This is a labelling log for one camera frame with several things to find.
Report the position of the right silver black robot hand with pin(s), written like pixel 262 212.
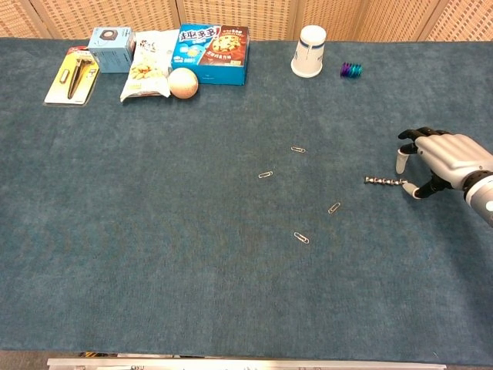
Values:
pixel 450 154

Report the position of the metal bead chain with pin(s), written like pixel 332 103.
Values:
pixel 385 180

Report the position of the paperclip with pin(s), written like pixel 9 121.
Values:
pixel 301 237
pixel 298 149
pixel 334 207
pixel 265 174

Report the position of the purple teal spring toy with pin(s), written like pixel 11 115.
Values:
pixel 351 70

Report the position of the white paper cup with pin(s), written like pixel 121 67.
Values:
pixel 309 52

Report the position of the wicker folding screen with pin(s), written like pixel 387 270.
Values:
pixel 246 17

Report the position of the blue cookie box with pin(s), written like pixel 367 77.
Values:
pixel 212 52

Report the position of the beige ball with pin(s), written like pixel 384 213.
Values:
pixel 183 83

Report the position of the teal felt table cover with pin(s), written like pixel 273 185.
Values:
pixel 173 231

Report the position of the white peanut snack bag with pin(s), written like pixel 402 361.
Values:
pixel 148 65

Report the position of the small light blue box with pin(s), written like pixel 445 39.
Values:
pixel 111 50

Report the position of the yellow razor blister pack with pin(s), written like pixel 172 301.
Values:
pixel 72 77

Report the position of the aluminium rail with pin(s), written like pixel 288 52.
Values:
pixel 246 364

